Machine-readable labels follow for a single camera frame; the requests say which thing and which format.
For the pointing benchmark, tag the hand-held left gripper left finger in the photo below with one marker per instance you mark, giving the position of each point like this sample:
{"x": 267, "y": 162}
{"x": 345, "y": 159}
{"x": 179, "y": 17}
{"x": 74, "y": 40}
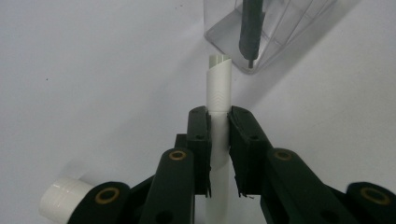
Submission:
{"x": 199, "y": 146}

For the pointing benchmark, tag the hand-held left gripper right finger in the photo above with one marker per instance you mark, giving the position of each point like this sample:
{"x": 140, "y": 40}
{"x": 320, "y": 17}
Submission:
{"x": 249, "y": 155}

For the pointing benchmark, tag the white pen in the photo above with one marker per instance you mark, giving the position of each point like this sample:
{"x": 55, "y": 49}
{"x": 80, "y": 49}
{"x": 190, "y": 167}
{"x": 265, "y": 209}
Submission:
{"x": 219, "y": 87}

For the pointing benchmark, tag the black pen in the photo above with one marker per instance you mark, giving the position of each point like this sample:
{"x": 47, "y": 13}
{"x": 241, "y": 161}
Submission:
{"x": 251, "y": 31}

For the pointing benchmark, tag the clear plastic organizer box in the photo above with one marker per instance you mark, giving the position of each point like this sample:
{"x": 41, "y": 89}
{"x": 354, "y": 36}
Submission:
{"x": 280, "y": 34}

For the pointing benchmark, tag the white green glue stick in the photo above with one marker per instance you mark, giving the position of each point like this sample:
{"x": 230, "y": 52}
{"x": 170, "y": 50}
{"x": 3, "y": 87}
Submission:
{"x": 63, "y": 199}

